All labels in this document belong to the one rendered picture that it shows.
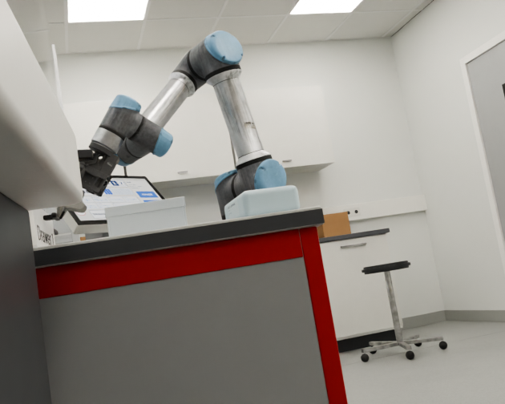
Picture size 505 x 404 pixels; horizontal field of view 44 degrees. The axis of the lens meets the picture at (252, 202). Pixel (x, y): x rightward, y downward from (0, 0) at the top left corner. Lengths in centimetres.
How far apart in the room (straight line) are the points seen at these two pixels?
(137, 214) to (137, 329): 18
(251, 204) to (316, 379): 29
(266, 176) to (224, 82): 32
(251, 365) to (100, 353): 22
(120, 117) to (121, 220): 72
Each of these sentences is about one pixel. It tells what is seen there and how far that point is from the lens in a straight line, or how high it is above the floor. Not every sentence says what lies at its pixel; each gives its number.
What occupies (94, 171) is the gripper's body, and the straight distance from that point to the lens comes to 168.
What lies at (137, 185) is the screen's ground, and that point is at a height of 114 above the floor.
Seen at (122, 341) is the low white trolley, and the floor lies 60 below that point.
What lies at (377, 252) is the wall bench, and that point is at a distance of 517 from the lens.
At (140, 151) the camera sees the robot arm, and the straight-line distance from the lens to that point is 178.
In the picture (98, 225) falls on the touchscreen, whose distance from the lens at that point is 243.
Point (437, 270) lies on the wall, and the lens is 624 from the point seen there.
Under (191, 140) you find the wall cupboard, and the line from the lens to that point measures 520.
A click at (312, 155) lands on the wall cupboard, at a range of 546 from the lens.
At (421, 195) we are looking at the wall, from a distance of 621.
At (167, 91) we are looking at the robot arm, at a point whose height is 127.
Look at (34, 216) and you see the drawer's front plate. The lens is 157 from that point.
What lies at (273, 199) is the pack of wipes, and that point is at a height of 78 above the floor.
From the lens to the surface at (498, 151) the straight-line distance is 523.
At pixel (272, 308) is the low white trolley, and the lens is 98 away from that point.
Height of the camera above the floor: 66
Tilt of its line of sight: 7 degrees up
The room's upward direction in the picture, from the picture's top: 9 degrees counter-clockwise
